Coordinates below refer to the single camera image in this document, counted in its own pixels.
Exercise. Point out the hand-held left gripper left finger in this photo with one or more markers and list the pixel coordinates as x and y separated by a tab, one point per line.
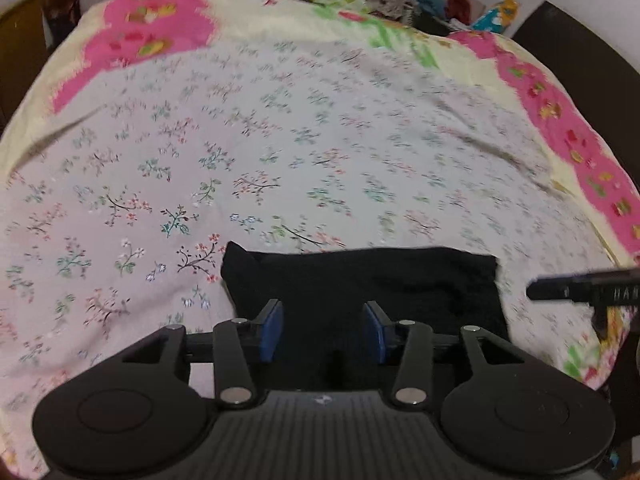
272	330

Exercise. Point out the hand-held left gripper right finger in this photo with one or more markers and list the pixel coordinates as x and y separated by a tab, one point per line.
372	332

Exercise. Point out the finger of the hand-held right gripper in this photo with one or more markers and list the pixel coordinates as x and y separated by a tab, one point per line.
545	288

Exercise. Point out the black pants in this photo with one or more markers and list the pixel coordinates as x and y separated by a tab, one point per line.
400	280

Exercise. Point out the floral bedsheet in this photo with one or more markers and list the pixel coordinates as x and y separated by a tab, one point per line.
280	135

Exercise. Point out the dark brown wooden panel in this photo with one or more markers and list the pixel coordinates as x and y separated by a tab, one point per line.
585	45

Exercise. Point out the yellow blue printed cloth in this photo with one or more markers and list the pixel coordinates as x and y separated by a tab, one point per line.
497	15

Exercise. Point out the red cloth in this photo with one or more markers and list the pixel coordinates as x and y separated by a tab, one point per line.
457	7

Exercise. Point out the pile of mixed clothes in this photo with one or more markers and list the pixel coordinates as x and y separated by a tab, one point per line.
400	2

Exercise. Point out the cream pink flowered blanket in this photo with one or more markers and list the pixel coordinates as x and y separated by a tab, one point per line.
150	20

